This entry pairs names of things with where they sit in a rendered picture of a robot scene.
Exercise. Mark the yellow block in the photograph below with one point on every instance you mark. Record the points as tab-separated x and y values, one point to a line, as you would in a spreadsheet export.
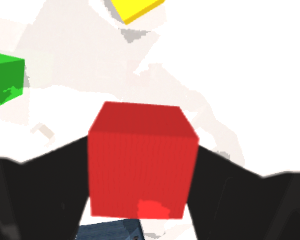
130	10

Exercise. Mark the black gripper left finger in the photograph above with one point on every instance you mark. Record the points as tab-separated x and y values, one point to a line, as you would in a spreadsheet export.
44	198

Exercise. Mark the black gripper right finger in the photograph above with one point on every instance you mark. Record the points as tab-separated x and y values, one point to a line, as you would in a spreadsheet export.
229	202

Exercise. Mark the red block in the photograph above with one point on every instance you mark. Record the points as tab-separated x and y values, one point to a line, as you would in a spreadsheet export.
141	159

